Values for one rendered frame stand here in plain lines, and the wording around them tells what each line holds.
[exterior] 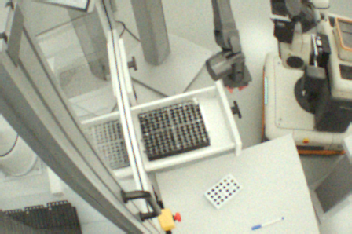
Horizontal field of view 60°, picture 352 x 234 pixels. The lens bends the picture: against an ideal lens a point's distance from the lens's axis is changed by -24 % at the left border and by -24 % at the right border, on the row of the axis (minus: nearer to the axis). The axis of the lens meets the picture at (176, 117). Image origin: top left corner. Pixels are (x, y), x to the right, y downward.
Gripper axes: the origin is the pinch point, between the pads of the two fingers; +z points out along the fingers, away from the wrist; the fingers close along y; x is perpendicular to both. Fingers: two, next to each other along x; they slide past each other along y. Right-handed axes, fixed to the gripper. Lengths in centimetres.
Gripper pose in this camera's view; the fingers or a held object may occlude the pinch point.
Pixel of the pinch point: (235, 89)
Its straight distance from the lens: 134.6
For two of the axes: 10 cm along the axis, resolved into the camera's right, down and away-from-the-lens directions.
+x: 2.3, 8.4, -4.9
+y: -9.7, 2.4, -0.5
